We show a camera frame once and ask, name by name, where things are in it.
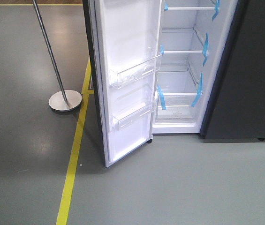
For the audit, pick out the clear fridge crisper drawer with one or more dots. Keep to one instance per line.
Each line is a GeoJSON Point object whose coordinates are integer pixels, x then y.
{"type": "Point", "coordinates": [177, 108]}

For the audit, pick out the dark grey fridge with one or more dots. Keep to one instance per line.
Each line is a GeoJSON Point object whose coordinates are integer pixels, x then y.
{"type": "Point", "coordinates": [216, 49]}

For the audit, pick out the clear lower door bin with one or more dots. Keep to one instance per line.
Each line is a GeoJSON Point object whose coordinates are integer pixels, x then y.
{"type": "Point", "coordinates": [131, 114]}

